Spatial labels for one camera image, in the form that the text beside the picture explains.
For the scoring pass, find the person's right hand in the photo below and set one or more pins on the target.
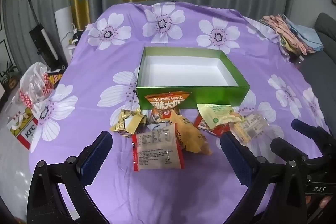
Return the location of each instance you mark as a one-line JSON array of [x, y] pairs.
[[317, 201]]

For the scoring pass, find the grey sofa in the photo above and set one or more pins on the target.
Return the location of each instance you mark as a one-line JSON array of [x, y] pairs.
[[320, 69]]

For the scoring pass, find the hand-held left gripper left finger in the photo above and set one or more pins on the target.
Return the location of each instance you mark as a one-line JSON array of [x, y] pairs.
[[97, 158]]

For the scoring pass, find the potted plant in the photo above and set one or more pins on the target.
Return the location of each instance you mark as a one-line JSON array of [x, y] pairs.
[[11, 83]]

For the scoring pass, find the red-edged clear snack packet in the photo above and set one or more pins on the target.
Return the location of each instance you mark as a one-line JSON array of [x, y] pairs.
[[157, 148]]

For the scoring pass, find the red-white paper bag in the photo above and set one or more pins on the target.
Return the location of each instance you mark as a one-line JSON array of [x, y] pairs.
[[26, 132]]

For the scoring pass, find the black stick vacuum cleaner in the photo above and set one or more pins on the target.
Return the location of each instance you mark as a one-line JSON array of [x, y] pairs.
[[39, 35]]

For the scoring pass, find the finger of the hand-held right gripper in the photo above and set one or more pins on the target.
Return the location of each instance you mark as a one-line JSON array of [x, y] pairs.
[[288, 149], [304, 127]]

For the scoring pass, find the red snack packet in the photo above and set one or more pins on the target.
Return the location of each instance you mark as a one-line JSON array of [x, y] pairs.
[[200, 123]]

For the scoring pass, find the green cardboard box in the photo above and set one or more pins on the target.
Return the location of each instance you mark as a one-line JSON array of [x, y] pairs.
[[223, 98]]

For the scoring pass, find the yellow pastry packet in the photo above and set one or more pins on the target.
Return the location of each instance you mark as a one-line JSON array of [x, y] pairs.
[[191, 137]]

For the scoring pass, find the yellow-black snack bag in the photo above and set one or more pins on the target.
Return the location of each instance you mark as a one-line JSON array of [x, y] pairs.
[[56, 78]]

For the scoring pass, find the white board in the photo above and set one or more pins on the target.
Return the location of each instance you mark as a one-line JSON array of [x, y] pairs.
[[64, 29]]

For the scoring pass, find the orange seed packet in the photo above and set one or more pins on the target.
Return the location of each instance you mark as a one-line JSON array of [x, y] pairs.
[[168, 103]]

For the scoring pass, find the folded pile of clothes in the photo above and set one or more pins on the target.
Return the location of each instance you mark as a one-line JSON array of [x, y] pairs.
[[283, 27]]

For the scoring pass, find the pale green-yellow snack packet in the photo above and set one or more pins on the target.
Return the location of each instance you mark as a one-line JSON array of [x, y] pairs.
[[215, 113]]

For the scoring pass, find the white plastic bag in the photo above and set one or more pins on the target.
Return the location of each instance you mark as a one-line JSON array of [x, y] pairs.
[[34, 82]]

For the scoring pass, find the small white-blue packet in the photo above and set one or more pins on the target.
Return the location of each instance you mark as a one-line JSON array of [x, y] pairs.
[[157, 126]]

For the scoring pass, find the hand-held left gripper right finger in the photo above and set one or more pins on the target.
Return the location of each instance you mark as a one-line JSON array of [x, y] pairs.
[[233, 155]]

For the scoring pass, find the dark cloth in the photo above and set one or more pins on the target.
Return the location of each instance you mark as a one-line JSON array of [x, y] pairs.
[[295, 58]]

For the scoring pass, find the purple floral cloth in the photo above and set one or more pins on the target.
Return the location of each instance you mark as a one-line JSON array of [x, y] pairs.
[[183, 187]]

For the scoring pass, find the gold snack packet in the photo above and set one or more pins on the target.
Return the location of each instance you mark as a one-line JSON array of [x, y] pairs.
[[123, 121]]

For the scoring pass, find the clear cake packet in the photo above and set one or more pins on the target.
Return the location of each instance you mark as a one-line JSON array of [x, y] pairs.
[[252, 129]]

